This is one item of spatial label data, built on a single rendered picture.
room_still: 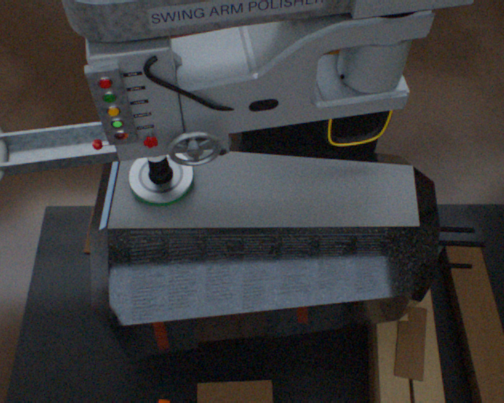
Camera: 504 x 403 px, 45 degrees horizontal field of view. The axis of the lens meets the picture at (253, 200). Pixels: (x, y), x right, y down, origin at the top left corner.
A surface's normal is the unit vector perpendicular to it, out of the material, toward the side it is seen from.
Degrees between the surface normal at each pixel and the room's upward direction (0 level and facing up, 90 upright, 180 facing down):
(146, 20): 90
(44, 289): 0
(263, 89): 90
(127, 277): 45
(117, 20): 90
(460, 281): 0
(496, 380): 0
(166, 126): 90
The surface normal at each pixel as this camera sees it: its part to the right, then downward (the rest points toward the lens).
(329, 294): 0.00, 0.22
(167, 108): 0.18, 0.83
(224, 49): -0.07, -0.52
